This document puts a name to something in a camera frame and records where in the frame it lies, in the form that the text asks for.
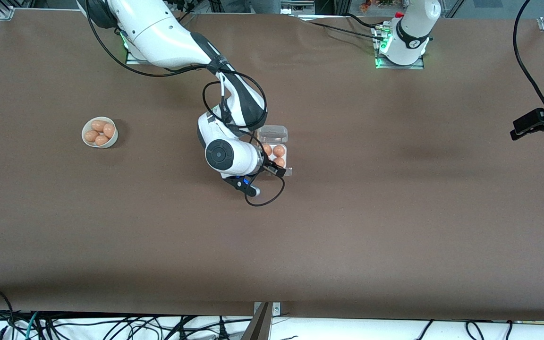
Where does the clear plastic egg box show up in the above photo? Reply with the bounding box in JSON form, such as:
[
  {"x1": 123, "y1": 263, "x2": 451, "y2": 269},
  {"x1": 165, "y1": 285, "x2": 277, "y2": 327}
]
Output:
[{"x1": 257, "y1": 125, "x2": 293, "y2": 178}]

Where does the brown table cover mat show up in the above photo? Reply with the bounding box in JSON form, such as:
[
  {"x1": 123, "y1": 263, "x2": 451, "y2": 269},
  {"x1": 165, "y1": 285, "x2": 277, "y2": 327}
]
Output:
[{"x1": 0, "y1": 9, "x2": 544, "y2": 323}]

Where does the small white bowl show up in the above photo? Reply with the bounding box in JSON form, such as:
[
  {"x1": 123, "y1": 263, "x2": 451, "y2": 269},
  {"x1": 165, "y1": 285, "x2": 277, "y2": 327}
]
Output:
[{"x1": 82, "y1": 116, "x2": 119, "y2": 149}]

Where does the dark metal bar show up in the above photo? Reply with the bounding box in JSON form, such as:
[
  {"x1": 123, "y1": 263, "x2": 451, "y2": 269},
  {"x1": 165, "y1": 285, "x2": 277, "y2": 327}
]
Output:
[{"x1": 241, "y1": 302, "x2": 272, "y2": 340}]

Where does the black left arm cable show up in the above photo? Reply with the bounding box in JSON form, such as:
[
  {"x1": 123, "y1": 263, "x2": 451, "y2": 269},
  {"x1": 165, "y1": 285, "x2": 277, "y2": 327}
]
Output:
[{"x1": 512, "y1": 0, "x2": 544, "y2": 113}]

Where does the metal table bracket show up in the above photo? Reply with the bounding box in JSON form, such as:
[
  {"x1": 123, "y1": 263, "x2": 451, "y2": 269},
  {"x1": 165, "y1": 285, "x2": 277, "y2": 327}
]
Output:
[{"x1": 254, "y1": 302, "x2": 281, "y2": 316}]

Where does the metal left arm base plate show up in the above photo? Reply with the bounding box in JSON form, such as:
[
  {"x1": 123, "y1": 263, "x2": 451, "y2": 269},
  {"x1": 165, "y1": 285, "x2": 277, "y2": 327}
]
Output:
[{"x1": 375, "y1": 26, "x2": 425, "y2": 70}]

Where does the long black table cable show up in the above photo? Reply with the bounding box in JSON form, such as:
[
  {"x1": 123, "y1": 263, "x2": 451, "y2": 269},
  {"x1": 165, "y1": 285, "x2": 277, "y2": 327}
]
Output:
[{"x1": 300, "y1": 19, "x2": 388, "y2": 42}]

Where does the short black table cable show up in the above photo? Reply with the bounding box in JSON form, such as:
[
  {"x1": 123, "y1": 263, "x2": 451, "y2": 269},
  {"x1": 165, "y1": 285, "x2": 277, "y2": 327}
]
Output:
[{"x1": 345, "y1": 13, "x2": 383, "y2": 30}]

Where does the teal cable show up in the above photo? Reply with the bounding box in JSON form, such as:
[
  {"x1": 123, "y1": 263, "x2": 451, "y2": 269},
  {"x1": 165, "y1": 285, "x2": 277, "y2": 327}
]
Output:
[{"x1": 26, "y1": 312, "x2": 41, "y2": 340}]

